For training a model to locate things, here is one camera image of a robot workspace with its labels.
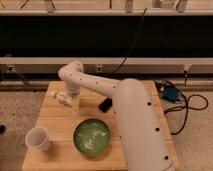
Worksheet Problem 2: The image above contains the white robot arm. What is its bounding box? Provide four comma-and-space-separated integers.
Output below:
58, 61, 175, 171

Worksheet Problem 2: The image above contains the black floor cable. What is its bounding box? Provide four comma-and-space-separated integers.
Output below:
155, 79, 210, 136

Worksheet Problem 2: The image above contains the blue power adapter box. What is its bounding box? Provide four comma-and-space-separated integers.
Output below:
162, 86, 179, 102

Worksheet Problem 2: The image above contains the black hanging cable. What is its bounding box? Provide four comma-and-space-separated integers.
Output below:
112, 7, 148, 74

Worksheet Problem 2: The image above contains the wooden table board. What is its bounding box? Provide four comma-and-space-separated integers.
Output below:
21, 80, 180, 171

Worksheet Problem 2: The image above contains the white paper cup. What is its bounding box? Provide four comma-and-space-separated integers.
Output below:
25, 127, 51, 151

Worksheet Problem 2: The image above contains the white plastic bottle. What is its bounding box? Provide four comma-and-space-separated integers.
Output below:
51, 91, 72, 106

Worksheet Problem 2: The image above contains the green ceramic bowl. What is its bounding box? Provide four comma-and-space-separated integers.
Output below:
73, 118, 111, 156

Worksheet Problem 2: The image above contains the black smartphone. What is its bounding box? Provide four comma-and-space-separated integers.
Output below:
98, 98, 112, 113

